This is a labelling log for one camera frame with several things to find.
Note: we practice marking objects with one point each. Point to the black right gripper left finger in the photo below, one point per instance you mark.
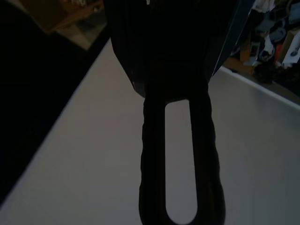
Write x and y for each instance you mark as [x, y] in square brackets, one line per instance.
[153, 164]

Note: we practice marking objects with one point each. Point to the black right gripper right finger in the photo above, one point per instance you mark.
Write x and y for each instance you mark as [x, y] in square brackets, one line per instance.
[208, 168]

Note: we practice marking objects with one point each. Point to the blue plastic dustpan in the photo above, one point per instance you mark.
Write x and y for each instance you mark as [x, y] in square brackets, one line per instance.
[175, 35]

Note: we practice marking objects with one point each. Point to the black floor mat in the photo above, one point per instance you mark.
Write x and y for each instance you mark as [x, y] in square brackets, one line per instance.
[28, 82]

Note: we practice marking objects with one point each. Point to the black crumpled cloth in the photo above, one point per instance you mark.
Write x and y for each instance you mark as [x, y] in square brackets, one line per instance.
[267, 72]

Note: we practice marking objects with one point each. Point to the white crumpled cloth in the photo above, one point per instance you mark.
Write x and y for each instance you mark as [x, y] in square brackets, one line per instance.
[268, 47]

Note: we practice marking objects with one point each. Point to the white carton box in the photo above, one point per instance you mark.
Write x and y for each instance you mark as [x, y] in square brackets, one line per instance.
[291, 49]

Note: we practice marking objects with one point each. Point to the grey round disc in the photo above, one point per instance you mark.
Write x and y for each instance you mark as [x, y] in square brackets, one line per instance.
[277, 32]

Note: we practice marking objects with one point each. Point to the brown cardboard box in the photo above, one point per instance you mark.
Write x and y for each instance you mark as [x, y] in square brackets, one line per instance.
[63, 16]

